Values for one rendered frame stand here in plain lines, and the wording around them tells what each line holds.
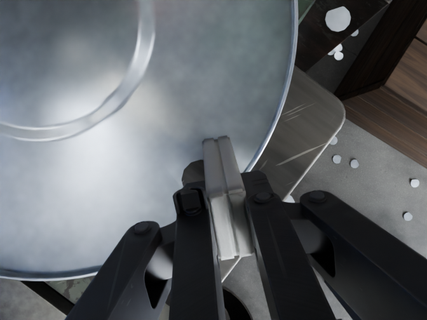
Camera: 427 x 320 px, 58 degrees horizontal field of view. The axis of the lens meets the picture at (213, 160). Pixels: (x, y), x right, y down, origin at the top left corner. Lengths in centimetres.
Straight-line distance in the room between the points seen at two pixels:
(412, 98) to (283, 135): 52
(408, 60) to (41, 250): 63
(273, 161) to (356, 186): 85
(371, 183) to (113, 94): 92
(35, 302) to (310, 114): 31
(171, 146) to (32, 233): 9
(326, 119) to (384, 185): 87
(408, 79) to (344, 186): 41
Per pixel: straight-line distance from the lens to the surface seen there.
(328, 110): 23
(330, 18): 38
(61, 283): 41
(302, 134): 23
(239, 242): 16
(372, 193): 108
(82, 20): 24
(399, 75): 73
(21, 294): 43
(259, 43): 23
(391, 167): 110
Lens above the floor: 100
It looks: 87 degrees down
